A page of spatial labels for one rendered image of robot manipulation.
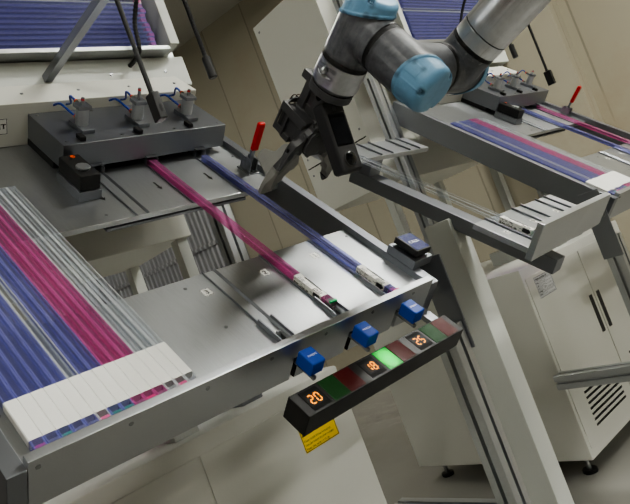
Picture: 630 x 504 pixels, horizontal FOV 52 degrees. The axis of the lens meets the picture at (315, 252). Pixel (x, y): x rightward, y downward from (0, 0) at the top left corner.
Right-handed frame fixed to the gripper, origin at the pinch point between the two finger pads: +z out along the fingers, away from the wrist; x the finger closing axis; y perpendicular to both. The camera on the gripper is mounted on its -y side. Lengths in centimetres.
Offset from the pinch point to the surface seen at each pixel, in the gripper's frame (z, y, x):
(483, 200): 127, 61, -275
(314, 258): 3.3, -12.3, 3.9
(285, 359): -0.1, -27.5, 24.3
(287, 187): 7.8, 7.3, -8.0
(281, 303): 1.7, -18.7, 17.1
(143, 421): -1, -27, 45
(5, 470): -1, -26, 60
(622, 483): 55, -79, -84
